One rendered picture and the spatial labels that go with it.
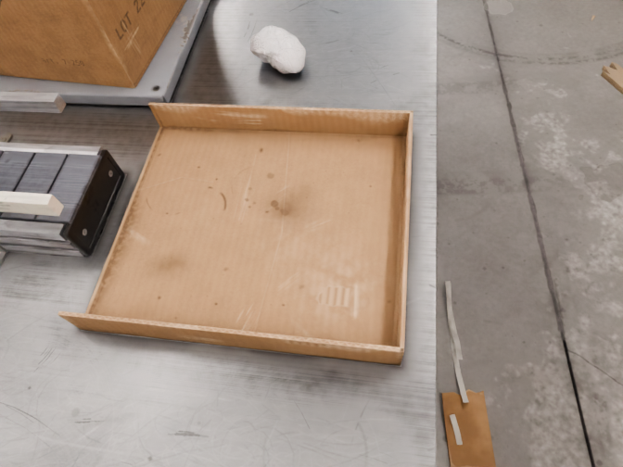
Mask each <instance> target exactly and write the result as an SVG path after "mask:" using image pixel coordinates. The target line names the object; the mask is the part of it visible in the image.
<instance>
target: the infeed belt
mask: <svg viewBox="0 0 623 467"><path fill-rule="evenodd" d="M101 158H102V157H101V156H99V155H81V154H62V153H44V152H36V153H35V152H25V151H7V150H6V151H3V150H0V191H6V192H20V193H34V194H48V195H53V196H54V197H55V198H56V199H57V200H58V201H59V202H60V203H61V204H62V205H63V206H64V208H63V209H62V211H61V213H60V215H59V216H50V215H37V214H24V213H12V212H0V220H12V221H36V222H48V223H61V224H66V225H67V223H72V221H73V219H74V217H75V215H76V212H77V210H78V208H79V206H80V205H81V203H82V201H83V197H84V195H85V193H86V191H87V189H88V186H89V184H90V182H91V181H92V179H93V177H94V174H95V171H96V169H97V167H98V165H99V163H100V160H101Z"/></svg>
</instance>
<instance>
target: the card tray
mask: <svg viewBox="0 0 623 467"><path fill-rule="evenodd" d="M148 105H149V107H150V109H151V111H152V113H153V114H154V116H155V118H156V120H157V122H158V124H159V131H158V133H157V136H156V138H155V141H154V143H153V145H152V147H151V150H150V152H149V155H148V157H147V160H146V164H145V166H144V168H143V170H142V173H141V175H140V178H139V180H138V183H137V185H136V187H135V189H134V192H133V196H132V198H131V201H130V203H129V206H128V208H127V210H126V212H125V215H124V217H123V220H122V222H121V226H120V229H119V230H118V233H117V235H116V238H115V240H114V243H113V245H112V248H111V249H110V252H109V254H108V258H107V260H106V263H105V265H104V268H103V270H102V272H101V274H100V277H99V279H98V282H97V284H96V287H95V291H94V293H93V295H92V297H91V300H90V302H89V305H88V307H87V310H86V312H85V313H76V312H67V311H59V312H58V316H60V317H62V318H63V319H65V320H66V321H68V322H70V323H72V324H73V325H75V326H77V327H78V328H80V329H81V330H88V331H97V332H105V333H113V334H128V335H137V336H145V337H154V338H162V339H171V340H179V341H187V342H195V343H203V344H212V345H220V346H228V347H244V348H253V349H260V350H269V351H277V352H285V353H294V354H302V355H311V356H319V357H327V358H335V359H343V360H359V361H368V362H376V363H385V364H392V365H401V360H402V357H403V353H404V339H405V314H406V290H407V266H408V241H409V217H410V192H411V167H412V143H413V111H412V110H383V109H353V108H324V107H266V106H237V105H207V104H177V103H149V104H148Z"/></svg>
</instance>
